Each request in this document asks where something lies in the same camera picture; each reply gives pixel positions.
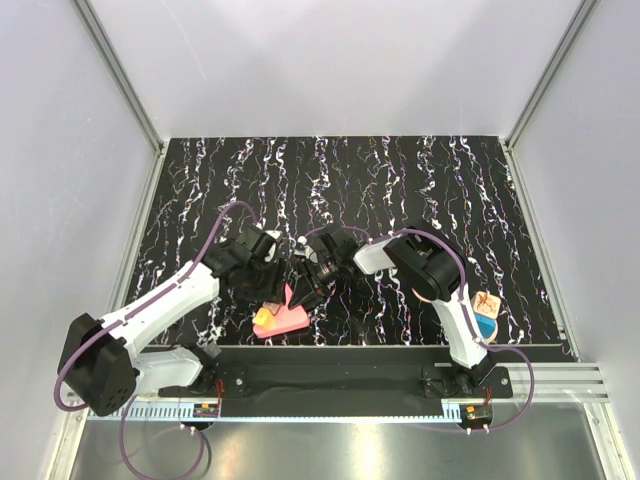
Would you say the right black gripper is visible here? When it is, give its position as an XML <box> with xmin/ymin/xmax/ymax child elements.
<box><xmin>290</xmin><ymin>254</ymin><xmax>344</xmax><ymax>315</ymax></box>

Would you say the pink triangular power socket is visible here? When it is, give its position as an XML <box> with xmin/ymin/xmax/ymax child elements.
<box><xmin>252</xmin><ymin>285</ymin><xmax>310</xmax><ymax>339</ymax></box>

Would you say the yellow plug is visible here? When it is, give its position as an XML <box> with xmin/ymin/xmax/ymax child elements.
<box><xmin>253</xmin><ymin>307</ymin><xmax>275</xmax><ymax>331</ymax></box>

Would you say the pink plug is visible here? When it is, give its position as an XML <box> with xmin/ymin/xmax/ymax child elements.
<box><xmin>263</xmin><ymin>302</ymin><xmax>282</xmax><ymax>312</ymax></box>

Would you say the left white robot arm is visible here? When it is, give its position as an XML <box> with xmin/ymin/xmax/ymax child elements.
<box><xmin>56</xmin><ymin>225</ymin><xmax>286</xmax><ymax>417</ymax></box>

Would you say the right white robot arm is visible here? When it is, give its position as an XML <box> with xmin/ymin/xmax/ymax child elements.
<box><xmin>288</xmin><ymin>219</ymin><xmax>496</xmax><ymax>398</ymax></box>

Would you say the blue plug adapter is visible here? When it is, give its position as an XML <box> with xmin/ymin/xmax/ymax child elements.
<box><xmin>475</xmin><ymin>314</ymin><xmax>498</xmax><ymax>343</ymax></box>

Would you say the pink round power strip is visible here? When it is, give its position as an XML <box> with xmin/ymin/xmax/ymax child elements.
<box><xmin>478</xmin><ymin>323</ymin><xmax>498</xmax><ymax>344</ymax></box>

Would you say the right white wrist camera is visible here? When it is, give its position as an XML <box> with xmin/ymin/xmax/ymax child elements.
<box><xmin>294</xmin><ymin>236</ymin><xmax>318</xmax><ymax>263</ymax></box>

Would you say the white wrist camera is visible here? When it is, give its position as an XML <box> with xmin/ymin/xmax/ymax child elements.
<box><xmin>264</xmin><ymin>230</ymin><xmax>282</xmax><ymax>263</ymax></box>
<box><xmin>294</xmin><ymin>236</ymin><xmax>318</xmax><ymax>263</ymax></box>

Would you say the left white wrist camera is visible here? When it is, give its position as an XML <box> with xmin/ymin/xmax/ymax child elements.
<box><xmin>264</xmin><ymin>230</ymin><xmax>282</xmax><ymax>263</ymax></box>

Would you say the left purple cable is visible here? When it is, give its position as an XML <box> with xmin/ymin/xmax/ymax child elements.
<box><xmin>53</xmin><ymin>201</ymin><xmax>259</xmax><ymax>480</ymax></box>

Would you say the purple cable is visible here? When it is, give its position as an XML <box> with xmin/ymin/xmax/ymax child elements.
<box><xmin>302</xmin><ymin>224</ymin><xmax>535</xmax><ymax>434</ymax></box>
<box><xmin>53</xmin><ymin>201</ymin><xmax>259</xmax><ymax>480</ymax></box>

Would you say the grey slotted cable duct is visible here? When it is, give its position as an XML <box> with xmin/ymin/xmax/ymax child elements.
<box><xmin>87</xmin><ymin>403</ymin><xmax>221</xmax><ymax>420</ymax></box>

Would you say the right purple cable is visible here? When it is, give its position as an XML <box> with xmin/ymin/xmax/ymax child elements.
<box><xmin>302</xmin><ymin>224</ymin><xmax>535</xmax><ymax>434</ymax></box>

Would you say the left aluminium frame post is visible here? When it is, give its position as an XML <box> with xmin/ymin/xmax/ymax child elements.
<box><xmin>71</xmin><ymin>0</ymin><xmax>164</xmax><ymax>155</ymax></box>

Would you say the aluminium frame post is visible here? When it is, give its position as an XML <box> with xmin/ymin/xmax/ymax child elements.
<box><xmin>71</xmin><ymin>0</ymin><xmax>164</xmax><ymax>155</ymax></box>
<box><xmin>504</xmin><ymin>0</ymin><xmax>600</xmax><ymax>150</ymax></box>

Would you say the right aluminium frame post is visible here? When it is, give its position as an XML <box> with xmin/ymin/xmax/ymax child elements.
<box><xmin>504</xmin><ymin>0</ymin><xmax>600</xmax><ymax>150</ymax></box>

